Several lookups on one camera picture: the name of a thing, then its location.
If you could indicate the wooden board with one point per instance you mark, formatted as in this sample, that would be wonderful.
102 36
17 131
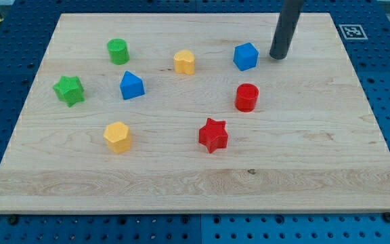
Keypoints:
311 145

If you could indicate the red star block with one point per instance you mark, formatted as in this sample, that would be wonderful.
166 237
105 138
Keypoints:
213 135

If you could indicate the yellow hexagon block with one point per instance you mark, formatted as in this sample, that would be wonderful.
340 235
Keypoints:
118 137

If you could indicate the white fiducial marker tag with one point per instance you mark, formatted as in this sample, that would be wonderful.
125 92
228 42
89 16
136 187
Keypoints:
353 32

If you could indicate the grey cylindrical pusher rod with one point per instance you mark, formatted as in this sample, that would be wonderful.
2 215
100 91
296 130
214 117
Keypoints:
285 28

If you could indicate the red cylinder block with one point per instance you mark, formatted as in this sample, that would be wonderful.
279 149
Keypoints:
246 97

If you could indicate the green cylinder block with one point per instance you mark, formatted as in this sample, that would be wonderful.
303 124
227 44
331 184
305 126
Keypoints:
118 51

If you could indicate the blue cube block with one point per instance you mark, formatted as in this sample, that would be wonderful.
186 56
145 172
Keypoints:
245 56

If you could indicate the green star block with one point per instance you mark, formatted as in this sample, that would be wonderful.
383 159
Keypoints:
69 90

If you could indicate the yellow heart block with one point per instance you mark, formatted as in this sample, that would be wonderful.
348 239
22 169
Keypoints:
184 62

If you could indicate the blue triangular prism block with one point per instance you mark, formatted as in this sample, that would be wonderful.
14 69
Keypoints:
131 86

